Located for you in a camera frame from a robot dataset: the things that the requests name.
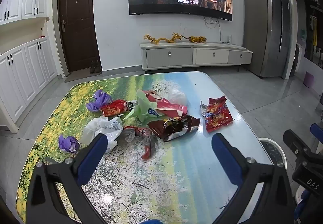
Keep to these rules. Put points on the dark brown entrance door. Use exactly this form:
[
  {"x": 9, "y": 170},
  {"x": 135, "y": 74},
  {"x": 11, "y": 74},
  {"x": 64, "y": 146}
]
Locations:
[{"x": 77, "y": 32}]

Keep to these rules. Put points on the golden dragon figurine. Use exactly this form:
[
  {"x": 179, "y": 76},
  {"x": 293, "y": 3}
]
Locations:
[{"x": 155, "y": 41}]

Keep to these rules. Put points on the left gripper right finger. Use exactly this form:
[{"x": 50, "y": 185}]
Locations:
[{"x": 263, "y": 192}]

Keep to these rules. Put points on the small purple wrapper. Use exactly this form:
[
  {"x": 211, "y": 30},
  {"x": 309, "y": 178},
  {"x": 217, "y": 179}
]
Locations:
[{"x": 68, "y": 144}]

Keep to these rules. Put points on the red yellow snack packet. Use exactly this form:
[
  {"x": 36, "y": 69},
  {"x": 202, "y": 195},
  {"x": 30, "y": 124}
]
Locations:
[{"x": 117, "y": 107}]

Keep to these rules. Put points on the grey double door refrigerator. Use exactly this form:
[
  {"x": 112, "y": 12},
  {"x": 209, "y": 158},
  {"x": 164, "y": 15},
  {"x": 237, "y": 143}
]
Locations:
[{"x": 267, "y": 32}]

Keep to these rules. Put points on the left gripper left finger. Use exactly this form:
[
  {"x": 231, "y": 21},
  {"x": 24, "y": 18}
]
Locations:
[{"x": 44, "y": 204}]

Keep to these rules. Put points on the white plastic shopping bag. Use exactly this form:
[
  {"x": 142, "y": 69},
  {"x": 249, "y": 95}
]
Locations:
[{"x": 112, "y": 129}]

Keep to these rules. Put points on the dark brown chip bag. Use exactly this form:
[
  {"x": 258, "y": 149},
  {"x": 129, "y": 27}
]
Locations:
[{"x": 173, "y": 128}]

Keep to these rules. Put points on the purple plastic bag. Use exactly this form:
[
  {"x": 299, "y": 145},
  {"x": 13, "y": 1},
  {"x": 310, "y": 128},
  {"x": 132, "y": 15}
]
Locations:
[{"x": 101, "y": 99}]

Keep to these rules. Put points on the white TV console cabinet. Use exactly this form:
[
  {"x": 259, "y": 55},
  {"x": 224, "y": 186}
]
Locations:
[{"x": 189, "y": 55}]

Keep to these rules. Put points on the red white paper box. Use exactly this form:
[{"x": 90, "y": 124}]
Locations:
[{"x": 164, "y": 106}]

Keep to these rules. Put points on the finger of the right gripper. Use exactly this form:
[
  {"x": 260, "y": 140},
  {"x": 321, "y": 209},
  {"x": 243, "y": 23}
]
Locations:
[
  {"x": 296, "y": 144},
  {"x": 317, "y": 132}
]

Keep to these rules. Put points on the clear red candy wrapper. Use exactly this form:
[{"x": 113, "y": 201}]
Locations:
[{"x": 148, "y": 138}]

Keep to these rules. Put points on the red snack bag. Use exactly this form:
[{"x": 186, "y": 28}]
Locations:
[{"x": 216, "y": 114}]

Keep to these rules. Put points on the white round trash bin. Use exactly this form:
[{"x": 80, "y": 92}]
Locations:
[{"x": 275, "y": 152}]

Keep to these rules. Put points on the clear plastic bag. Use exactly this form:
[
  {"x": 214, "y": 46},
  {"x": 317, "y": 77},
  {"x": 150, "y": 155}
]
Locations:
[{"x": 175, "y": 96}]

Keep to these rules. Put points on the purple stool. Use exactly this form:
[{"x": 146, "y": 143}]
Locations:
[{"x": 308, "y": 80}]

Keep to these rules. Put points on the brown door mat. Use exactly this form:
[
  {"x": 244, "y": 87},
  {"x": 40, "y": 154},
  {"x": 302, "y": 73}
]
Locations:
[{"x": 82, "y": 75}]

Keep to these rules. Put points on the pair of dark shoes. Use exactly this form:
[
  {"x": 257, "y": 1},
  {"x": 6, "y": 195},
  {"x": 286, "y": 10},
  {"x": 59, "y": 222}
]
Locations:
[{"x": 95, "y": 67}]

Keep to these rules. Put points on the light green paper wrapper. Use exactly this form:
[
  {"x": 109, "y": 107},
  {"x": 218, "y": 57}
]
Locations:
[{"x": 146, "y": 106}]

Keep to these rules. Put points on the golden tiger figurine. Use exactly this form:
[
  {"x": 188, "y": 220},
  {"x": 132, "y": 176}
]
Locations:
[{"x": 196, "y": 40}]

